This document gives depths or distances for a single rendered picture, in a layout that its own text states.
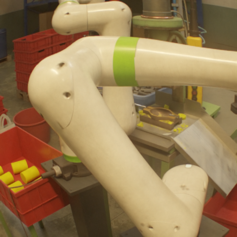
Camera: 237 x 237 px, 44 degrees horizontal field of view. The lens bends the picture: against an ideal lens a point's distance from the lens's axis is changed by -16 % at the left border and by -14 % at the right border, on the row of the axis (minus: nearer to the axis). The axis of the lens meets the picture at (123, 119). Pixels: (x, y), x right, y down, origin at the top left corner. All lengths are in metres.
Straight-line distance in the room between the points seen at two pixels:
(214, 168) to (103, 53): 0.82
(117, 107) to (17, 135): 0.97
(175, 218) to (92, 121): 0.26
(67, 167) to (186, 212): 0.66
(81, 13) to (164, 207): 0.69
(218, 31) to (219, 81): 6.26
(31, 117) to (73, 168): 2.49
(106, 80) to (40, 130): 2.66
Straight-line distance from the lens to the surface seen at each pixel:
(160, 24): 1.23
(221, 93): 2.01
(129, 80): 0.69
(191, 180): 0.79
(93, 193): 1.35
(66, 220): 2.43
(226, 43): 6.89
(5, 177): 1.76
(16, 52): 4.81
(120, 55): 0.68
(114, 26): 1.08
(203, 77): 0.67
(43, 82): 0.56
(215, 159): 1.39
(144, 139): 1.33
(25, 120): 3.70
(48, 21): 9.13
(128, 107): 1.18
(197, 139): 1.41
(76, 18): 1.07
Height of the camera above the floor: 1.63
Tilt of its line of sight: 25 degrees down
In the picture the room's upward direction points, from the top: 3 degrees counter-clockwise
